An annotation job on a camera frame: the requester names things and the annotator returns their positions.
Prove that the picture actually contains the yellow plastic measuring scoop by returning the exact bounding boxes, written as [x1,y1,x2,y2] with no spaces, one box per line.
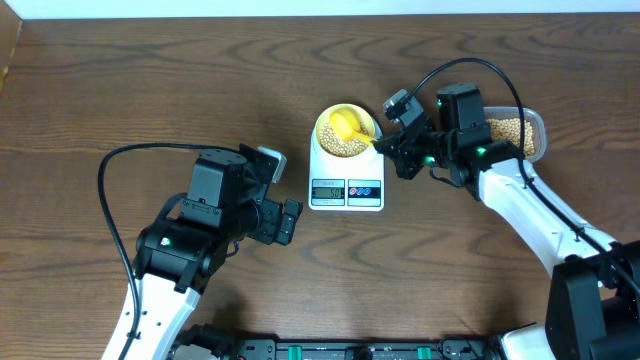
[329,108,374,145]

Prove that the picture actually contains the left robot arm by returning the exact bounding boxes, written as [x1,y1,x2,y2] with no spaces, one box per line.
[103,145,303,359]

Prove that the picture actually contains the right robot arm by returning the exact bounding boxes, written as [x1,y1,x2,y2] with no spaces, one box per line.
[374,84,639,359]

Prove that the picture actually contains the white digital kitchen scale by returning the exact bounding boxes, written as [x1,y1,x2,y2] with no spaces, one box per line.
[308,109,385,212]

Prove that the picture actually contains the pale yellow plastic bowl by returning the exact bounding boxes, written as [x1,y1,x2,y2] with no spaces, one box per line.
[312,104,379,156]

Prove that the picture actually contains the soybeans in bowl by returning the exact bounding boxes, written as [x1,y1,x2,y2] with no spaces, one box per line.
[316,122,369,158]

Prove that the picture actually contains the soybeans in container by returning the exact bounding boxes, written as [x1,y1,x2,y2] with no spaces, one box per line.
[487,118,535,156]

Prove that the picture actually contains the clear plastic container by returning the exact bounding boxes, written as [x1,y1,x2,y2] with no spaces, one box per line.
[484,106,547,163]

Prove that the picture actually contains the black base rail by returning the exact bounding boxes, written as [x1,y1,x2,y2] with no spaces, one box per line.
[169,323,546,360]

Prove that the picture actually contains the left black cable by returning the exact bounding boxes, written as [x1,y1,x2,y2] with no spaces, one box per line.
[95,142,241,360]

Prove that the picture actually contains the black cable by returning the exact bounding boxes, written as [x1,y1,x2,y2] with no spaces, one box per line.
[399,57,640,296]
[95,142,241,360]

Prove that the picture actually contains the right black cable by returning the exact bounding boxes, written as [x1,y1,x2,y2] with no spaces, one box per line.
[399,57,640,296]

